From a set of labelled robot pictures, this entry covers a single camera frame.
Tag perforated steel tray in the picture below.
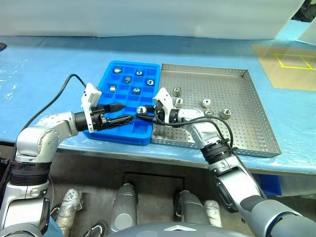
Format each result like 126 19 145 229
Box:
150 63 282 158

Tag grey robot torso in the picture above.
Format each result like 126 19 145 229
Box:
106 221 255 237

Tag grey left robot leg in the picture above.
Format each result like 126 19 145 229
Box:
108 182 138 234

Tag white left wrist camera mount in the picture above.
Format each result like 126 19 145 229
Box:
80 83 103 134

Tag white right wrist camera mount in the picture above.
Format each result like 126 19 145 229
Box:
153 87 177 124

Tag white wrapped foot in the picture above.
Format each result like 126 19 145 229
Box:
53 189 83 237
203 199 223 228

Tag dark sneaker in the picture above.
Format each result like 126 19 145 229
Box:
82 221 109 237

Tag blue compartment tray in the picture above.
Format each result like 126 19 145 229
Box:
82 60 161 146

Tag blue plastic crate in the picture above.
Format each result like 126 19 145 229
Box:
251 172 282 197

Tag grey right robot leg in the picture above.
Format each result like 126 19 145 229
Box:
173 189 210 227

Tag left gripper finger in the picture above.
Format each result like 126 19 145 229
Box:
107 114 137 129
108 103 127 113

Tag blue fabric piece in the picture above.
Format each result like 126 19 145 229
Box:
46 217 63 237

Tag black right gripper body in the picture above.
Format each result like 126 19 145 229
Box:
154 104 167 124

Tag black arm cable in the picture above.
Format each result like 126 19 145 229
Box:
153 108 239 155
19 74 87 134

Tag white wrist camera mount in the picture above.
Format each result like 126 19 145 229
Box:
80 83 103 134
153 87 177 124

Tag brown flat mat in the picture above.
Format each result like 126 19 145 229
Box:
251 40 316 92

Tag white foam board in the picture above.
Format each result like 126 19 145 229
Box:
0 0 307 40

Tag white slanted panel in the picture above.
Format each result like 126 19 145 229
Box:
297 19 316 45

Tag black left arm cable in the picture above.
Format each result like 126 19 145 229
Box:
19 74 87 134

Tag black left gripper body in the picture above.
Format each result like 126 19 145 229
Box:
90 105 111 132

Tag grey robot leg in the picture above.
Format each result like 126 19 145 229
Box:
173 189 210 227
108 182 138 234

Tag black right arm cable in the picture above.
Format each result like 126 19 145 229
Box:
153 108 239 155

